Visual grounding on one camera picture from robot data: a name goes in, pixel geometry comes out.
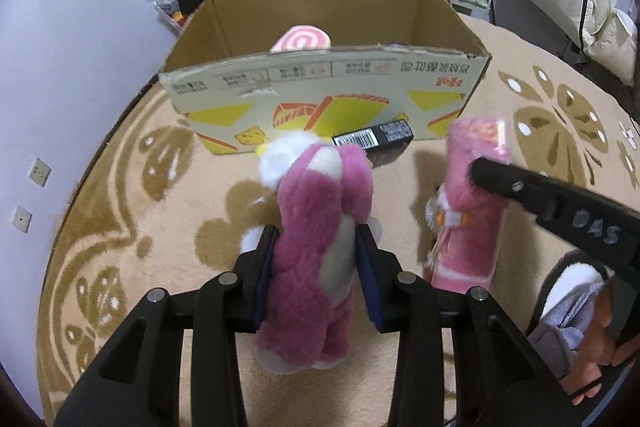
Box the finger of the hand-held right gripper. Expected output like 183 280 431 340
471 156 577 221

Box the black white fleece garment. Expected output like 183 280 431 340
539 251 613 308

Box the white fluffy plush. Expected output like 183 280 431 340
257 131 321 190

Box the plastic bag of oddments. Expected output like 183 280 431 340
152 0 189 34

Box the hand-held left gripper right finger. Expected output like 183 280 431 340
355 223 586 427

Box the person's right forearm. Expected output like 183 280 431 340
527 279 608 379

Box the pink swirl lollipop plush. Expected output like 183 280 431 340
271 25 332 53

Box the beige floral blanket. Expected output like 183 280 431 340
37 14 640 427

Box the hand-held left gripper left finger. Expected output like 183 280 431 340
52 223 279 427

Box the person's right hand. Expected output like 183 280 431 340
560 284 638 409

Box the white wall socket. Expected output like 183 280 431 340
11 205 34 234
27 158 52 188

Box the small black barcode box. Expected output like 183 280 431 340
331 118 415 168

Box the pink bear plush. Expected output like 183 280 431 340
240 142 383 375

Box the printed cardboard box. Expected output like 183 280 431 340
157 0 494 156

